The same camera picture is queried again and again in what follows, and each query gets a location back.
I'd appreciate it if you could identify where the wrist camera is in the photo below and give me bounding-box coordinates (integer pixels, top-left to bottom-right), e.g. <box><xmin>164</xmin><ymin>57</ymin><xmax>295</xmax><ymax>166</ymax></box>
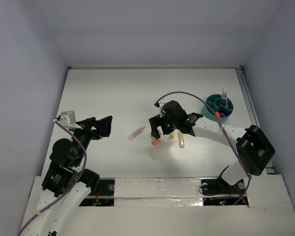
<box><xmin>154</xmin><ymin>98</ymin><xmax>168</xmax><ymax>118</ymax></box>
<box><xmin>53</xmin><ymin>111</ymin><xmax>82</xmax><ymax>130</ymax></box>

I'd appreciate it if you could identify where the purple capped black highlighter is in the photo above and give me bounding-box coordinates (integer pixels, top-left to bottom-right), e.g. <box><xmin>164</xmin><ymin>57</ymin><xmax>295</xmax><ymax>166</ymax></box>
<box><xmin>220</xmin><ymin>111</ymin><xmax>229</xmax><ymax>118</ymax></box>

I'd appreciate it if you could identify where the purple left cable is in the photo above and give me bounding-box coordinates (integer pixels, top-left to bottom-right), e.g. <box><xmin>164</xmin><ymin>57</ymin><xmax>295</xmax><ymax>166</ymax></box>
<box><xmin>18</xmin><ymin>120</ymin><xmax>87</xmax><ymax>236</ymax></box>

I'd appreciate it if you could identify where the orange highlighter cap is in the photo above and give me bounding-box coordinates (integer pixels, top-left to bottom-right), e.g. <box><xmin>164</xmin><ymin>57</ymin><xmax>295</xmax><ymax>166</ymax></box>
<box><xmin>151</xmin><ymin>139</ymin><xmax>161</xmax><ymax>146</ymax></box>

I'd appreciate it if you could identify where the clear orange highlighter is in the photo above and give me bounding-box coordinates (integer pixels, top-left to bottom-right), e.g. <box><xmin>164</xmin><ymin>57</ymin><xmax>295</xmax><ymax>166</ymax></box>
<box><xmin>128</xmin><ymin>126</ymin><xmax>145</xmax><ymax>141</ymax></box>

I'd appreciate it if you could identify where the clear spray bottle blue cap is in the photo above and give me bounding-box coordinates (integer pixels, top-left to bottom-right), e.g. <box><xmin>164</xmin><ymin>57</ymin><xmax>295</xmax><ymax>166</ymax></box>
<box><xmin>220</xmin><ymin>98</ymin><xmax>227</xmax><ymax>107</ymax></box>

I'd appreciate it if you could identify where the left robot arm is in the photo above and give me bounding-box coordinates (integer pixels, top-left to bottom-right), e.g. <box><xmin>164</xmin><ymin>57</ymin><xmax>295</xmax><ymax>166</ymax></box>
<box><xmin>27</xmin><ymin>111</ymin><xmax>113</xmax><ymax>236</ymax></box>

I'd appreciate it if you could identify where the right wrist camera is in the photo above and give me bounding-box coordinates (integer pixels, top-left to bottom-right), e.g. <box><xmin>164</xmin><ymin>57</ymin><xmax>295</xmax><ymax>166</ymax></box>
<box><xmin>154</xmin><ymin>98</ymin><xmax>168</xmax><ymax>118</ymax></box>

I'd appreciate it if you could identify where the clear uncapped yellow highlighter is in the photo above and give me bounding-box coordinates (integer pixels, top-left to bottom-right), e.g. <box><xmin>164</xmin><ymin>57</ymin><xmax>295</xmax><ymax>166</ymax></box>
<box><xmin>178</xmin><ymin>131</ymin><xmax>185</xmax><ymax>148</ymax></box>

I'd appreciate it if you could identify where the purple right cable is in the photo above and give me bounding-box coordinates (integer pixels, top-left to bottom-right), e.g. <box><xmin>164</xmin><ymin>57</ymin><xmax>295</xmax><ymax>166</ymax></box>
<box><xmin>156</xmin><ymin>91</ymin><xmax>251</xmax><ymax>206</ymax></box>

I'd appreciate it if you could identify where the white eraser box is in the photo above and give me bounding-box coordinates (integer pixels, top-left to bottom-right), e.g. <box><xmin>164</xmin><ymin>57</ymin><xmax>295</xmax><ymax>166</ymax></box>
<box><xmin>151</xmin><ymin>129</ymin><xmax>161</xmax><ymax>139</ymax></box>

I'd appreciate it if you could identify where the teal round pen holder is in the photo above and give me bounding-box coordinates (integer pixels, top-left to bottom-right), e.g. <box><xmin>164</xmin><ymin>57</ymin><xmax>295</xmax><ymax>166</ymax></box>
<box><xmin>202</xmin><ymin>94</ymin><xmax>234</xmax><ymax>122</ymax></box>

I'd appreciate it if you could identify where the purple cable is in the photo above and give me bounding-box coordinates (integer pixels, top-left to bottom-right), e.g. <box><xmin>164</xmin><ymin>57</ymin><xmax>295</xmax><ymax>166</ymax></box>
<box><xmin>156</xmin><ymin>91</ymin><xmax>251</xmax><ymax>206</ymax></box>
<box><xmin>18</xmin><ymin>120</ymin><xmax>87</xmax><ymax>236</ymax></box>

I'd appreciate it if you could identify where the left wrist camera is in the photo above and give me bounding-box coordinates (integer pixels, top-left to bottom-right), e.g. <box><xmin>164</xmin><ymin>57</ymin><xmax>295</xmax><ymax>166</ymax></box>
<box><xmin>53</xmin><ymin>111</ymin><xmax>82</xmax><ymax>130</ymax></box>

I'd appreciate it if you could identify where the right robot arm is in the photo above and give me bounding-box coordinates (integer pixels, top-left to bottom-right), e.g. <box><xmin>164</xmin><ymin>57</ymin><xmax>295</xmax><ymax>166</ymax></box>
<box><xmin>149</xmin><ymin>100</ymin><xmax>275</xmax><ymax>196</ymax></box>

